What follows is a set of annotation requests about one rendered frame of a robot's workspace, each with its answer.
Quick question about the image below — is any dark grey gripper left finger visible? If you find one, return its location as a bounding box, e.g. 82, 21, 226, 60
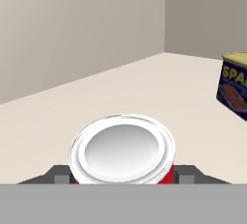
17, 164, 77, 185

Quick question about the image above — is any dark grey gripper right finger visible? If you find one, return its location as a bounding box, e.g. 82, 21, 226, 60
173, 164, 232, 185

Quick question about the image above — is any red can with white lid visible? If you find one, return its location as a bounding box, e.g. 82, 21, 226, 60
68, 113, 177, 185

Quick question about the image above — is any blue and yellow meat tin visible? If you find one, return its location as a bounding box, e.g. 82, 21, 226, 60
215, 51, 247, 122

